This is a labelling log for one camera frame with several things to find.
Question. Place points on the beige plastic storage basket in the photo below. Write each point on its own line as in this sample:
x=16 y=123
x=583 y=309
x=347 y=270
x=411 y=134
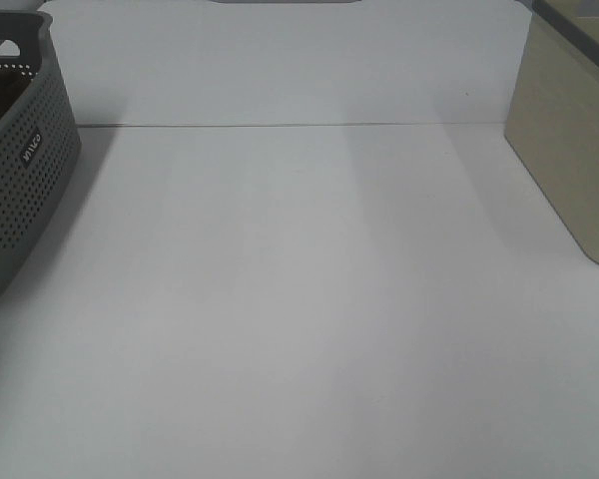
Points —
x=553 y=120

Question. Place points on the grey perforated laundry basket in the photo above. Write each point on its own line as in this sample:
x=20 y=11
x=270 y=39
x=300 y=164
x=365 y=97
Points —
x=39 y=140

